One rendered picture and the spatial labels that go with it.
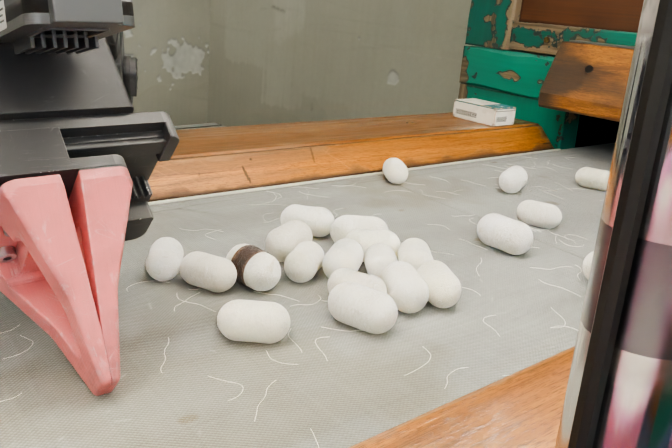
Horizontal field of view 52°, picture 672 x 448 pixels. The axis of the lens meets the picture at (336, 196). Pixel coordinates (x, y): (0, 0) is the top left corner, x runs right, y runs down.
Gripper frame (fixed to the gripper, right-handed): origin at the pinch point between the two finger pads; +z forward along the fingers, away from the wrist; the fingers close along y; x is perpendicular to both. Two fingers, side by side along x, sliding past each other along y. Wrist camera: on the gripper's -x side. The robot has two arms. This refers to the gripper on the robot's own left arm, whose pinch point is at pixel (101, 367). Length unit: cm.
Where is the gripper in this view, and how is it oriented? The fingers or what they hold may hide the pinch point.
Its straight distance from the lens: 27.5
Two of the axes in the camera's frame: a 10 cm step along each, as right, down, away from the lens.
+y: 7.8, -1.3, 6.1
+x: -4.7, 5.3, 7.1
